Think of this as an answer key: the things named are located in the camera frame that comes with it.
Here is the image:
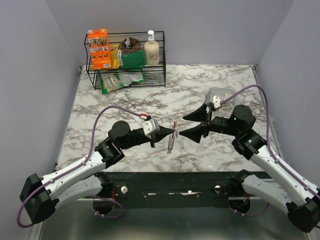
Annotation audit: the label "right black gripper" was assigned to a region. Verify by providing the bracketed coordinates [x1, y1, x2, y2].
[179, 100, 241, 143]

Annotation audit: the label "red carabiner keyring with chain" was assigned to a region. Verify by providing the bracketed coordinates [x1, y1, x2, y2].
[166, 121, 179, 154]

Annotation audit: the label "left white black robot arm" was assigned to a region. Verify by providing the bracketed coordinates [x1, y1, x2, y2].
[18, 119, 173, 226]

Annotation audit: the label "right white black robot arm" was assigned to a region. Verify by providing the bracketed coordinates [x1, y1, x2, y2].
[180, 104, 320, 233]

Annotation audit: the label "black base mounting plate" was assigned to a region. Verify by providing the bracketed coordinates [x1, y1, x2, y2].
[51, 169, 261, 209]

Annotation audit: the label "white green pouch bag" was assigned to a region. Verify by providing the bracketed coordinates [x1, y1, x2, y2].
[118, 71, 145, 87]

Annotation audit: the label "green white snack bag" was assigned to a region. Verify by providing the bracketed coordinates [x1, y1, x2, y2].
[98, 72, 125, 95]

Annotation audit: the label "brown green coffee bag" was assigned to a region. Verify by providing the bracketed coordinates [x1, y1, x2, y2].
[118, 37, 145, 69]

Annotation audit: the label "cream soap pump bottle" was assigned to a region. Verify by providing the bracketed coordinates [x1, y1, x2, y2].
[144, 30, 160, 66]

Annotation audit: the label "orange product box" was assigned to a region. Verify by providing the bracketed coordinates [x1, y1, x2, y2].
[87, 29, 112, 70]

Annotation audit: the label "yellow snack bag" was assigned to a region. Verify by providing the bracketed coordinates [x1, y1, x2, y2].
[109, 44, 120, 69]

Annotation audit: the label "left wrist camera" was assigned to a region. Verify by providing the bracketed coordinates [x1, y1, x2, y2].
[142, 118, 160, 138]

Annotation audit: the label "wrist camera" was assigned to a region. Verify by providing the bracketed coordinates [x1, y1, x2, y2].
[142, 118, 160, 138]
[204, 93, 222, 111]

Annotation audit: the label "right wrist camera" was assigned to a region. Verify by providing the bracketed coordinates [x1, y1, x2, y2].
[204, 93, 222, 111]

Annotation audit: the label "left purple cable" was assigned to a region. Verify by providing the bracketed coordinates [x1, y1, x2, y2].
[16, 105, 148, 228]

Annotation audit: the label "black wire shelf rack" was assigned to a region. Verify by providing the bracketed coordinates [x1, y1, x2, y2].
[84, 29, 167, 94]

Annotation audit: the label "aluminium extrusion rail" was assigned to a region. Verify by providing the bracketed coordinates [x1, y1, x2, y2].
[39, 177, 305, 201]

